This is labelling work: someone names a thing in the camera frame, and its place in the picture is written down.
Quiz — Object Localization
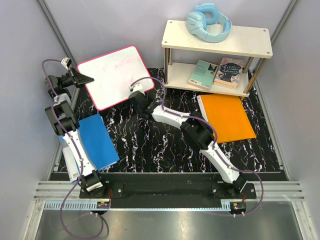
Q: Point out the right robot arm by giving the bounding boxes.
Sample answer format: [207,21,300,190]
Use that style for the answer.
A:
[129,91,248,199]

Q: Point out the light blue headphones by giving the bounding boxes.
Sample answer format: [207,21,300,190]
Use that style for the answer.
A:
[186,3,232,43]

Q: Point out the blue book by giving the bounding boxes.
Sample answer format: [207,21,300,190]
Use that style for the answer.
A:
[66,114,120,185]

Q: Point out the Little Women book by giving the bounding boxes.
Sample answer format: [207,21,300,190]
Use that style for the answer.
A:
[213,56,244,89]

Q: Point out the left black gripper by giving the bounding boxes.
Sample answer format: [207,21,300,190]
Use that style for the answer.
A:
[58,67,94,89]

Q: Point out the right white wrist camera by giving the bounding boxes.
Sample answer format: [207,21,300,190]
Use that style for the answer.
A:
[129,83,145,94]

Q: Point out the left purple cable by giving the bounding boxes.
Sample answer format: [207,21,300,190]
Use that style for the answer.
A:
[41,59,109,240]

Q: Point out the white two-tier shelf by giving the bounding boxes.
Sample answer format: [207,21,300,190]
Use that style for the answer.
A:
[161,20,273,98]

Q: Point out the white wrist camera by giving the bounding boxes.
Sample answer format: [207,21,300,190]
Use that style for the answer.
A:
[129,83,145,94]
[60,57,72,70]

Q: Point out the purple cable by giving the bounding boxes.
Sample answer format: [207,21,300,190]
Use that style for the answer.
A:
[41,59,109,240]
[129,77,264,217]

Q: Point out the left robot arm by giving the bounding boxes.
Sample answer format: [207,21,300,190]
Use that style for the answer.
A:
[45,67,108,198]

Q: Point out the pink framed whiteboard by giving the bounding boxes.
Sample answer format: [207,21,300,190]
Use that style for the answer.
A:
[77,45,155,111]

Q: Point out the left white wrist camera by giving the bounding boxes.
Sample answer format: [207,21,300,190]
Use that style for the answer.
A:
[60,57,72,70]

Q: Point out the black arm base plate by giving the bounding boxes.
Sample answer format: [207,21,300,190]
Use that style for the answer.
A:
[79,172,257,211]

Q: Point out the teal paperback book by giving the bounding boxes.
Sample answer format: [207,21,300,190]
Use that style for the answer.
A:
[187,60,219,90]

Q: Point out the orange folder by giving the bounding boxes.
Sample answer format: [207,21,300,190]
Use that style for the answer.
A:
[196,94,256,144]

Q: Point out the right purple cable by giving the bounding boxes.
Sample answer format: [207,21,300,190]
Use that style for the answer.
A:
[129,77,264,217]

